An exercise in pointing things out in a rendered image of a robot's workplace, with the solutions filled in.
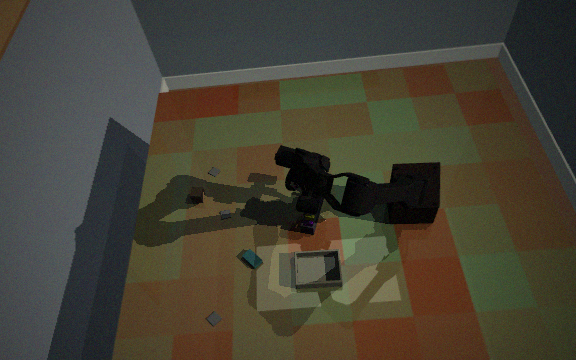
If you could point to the teal rectangular block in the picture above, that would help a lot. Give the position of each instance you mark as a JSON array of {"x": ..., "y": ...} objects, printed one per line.
[{"x": 252, "y": 258}]

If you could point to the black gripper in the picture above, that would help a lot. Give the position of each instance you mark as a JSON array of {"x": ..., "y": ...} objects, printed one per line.
[{"x": 308, "y": 202}]

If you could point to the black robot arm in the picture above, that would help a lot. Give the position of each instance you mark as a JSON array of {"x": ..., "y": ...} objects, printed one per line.
[{"x": 360, "y": 195}]

